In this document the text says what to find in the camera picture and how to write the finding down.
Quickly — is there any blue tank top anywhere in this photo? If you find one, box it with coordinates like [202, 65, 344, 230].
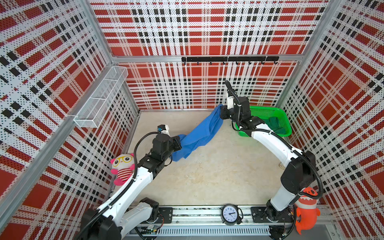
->
[172, 104, 223, 162]

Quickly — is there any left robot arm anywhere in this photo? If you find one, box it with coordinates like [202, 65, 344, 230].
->
[74, 132, 182, 240]

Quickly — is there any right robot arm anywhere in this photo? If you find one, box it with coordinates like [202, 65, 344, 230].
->
[221, 96, 320, 222]

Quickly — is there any green tank top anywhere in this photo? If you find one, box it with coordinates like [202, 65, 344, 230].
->
[265, 117, 286, 135]

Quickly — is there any green plastic basket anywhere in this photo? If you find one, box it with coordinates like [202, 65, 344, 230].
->
[245, 106, 292, 137]

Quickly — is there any pink plush with yellow glasses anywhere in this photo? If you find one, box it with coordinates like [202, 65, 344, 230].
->
[110, 154, 135, 186]

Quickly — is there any small black analog clock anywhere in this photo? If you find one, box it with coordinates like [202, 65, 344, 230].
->
[221, 204, 244, 226]

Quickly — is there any red shark plush toy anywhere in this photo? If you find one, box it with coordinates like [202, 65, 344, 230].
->
[296, 196, 321, 235]

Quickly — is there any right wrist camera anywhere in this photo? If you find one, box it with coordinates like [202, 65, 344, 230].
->
[227, 96, 235, 110]

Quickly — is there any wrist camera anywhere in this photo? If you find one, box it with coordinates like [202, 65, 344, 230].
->
[157, 125, 170, 136]
[227, 96, 235, 110]

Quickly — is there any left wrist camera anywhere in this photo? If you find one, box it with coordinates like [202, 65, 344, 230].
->
[157, 125, 170, 136]

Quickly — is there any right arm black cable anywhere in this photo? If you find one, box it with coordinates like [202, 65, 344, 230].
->
[224, 79, 324, 240]

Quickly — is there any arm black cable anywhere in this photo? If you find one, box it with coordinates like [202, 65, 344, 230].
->
[74, 131, 161, 240]
[224, 79, 324, 240]

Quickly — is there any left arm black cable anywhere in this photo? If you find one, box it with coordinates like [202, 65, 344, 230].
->
[74, 131, 161, 240]

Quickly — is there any black hook rail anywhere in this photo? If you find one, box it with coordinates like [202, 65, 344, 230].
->
[181, 56, 280, 63]

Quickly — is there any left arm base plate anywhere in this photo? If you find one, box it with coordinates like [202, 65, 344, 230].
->
[154, 207, 174, 224]

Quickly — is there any white wire mesh shelf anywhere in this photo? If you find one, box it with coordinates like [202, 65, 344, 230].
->
[74, 66, 128, 129]

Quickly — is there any aluminium front rail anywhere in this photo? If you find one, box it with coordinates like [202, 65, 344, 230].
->
[86, 204, 337, 240]

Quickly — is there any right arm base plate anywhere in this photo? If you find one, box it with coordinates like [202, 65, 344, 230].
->
[251, 206, 294, 224]

